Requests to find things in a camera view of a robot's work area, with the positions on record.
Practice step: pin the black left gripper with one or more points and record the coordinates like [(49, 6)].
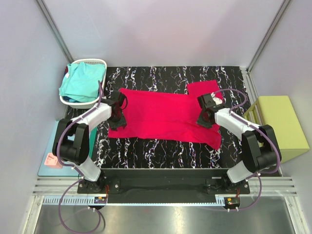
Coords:
[(118, 119)]

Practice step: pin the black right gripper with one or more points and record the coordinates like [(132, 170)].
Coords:
[(200, 121)]

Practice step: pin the pink t shirt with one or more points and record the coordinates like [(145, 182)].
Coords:
[(156, 115)]

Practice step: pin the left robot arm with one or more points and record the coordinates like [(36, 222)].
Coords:
[(71, 143)]

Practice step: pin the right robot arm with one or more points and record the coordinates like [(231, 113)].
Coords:
[(259, 147)]

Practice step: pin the green cutting mat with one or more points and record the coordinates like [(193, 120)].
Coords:
[(92, 139)]

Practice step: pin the turquoise t shirt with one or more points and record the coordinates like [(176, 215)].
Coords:
[(82, 81)]

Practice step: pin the blue t shirt in basket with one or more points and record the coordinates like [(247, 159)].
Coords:
[(70, 100)]

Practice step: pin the yellow green drawer box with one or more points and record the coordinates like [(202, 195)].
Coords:
[(278, 112)]

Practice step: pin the light blue clipboard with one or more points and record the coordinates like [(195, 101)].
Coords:
[(45, 170)]

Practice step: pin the pink numbered block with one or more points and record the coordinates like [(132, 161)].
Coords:
[(52, 161)]

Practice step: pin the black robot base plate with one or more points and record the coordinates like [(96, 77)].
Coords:
[(163, 186)]

